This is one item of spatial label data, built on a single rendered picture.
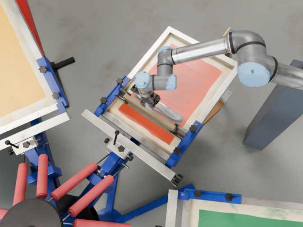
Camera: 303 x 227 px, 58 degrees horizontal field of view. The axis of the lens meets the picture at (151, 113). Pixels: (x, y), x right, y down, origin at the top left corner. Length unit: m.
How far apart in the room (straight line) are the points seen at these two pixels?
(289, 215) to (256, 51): 0.93
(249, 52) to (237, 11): 2.30
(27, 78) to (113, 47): 1.63
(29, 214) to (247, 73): 1.12
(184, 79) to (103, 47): 1.63
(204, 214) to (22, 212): 0.91
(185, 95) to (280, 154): 1.29
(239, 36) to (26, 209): 1.20
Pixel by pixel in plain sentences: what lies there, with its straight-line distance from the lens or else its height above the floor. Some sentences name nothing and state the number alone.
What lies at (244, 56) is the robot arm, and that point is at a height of 1.61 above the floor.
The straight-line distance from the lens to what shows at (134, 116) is 1.75.
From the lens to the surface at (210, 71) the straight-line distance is 1.86.
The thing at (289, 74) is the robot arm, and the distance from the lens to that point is 1.26.
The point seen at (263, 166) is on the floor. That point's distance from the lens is 2.70.
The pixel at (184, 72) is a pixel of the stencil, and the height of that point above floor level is 0.96.
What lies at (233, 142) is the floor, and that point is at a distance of 2.70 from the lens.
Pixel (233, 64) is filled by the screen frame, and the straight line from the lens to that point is 1.86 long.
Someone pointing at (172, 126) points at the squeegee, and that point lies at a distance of 1.59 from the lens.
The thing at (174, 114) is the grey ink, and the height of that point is 0.96.
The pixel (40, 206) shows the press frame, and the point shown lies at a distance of 1.41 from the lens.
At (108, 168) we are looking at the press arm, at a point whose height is 1.04.
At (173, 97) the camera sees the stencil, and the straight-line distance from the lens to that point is 1.77.
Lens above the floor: 2.57
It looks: 68 degrees down
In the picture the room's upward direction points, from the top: 18 degrees counter-clockwise
